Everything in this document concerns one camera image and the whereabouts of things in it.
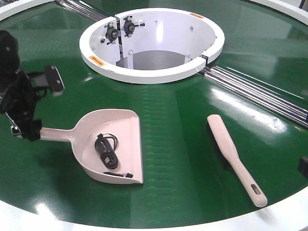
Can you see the orange warning sticker back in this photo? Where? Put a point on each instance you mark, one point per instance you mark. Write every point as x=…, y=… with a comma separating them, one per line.
x=197, y=15

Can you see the steel roller strip right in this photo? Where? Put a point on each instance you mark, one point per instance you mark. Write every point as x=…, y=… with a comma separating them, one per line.
x=270, y=99

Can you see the beige plastic dustpan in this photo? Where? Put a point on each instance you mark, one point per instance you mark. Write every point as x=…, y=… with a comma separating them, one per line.
x=124, y=125

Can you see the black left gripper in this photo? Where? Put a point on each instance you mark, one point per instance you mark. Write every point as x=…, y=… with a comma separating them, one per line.
x=19, y=93

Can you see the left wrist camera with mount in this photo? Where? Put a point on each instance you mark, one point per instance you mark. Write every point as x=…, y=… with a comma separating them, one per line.
x=49, y=79

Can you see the orange warning sticker front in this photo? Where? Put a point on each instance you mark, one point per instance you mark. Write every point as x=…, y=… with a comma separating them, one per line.
x=97, y=60

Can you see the steel roller strip upper left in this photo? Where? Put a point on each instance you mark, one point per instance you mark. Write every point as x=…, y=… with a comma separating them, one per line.
x=81, y=8

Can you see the black bearing mount right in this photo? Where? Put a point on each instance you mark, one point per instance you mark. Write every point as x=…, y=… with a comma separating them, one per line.
x=129, y=26

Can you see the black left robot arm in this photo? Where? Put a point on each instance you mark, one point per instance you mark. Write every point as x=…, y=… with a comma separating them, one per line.
x=9, y=58

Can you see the black bearing mount left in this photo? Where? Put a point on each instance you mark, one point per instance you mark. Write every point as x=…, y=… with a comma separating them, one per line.
x=111, y=33

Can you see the black bearing mount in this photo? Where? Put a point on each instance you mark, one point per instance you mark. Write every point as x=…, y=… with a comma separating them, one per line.
x=129, y=26
x=111, y=33

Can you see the orange warning sticker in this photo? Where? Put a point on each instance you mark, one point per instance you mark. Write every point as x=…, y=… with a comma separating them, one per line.
x=197, y=15
x=97, y=60

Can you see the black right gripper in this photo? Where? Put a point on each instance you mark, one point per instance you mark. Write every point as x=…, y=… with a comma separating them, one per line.
x=303, y=166

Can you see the steel roller strip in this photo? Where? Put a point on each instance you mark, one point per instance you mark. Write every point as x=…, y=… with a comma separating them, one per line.
x=270, y=99
x=81, y=8

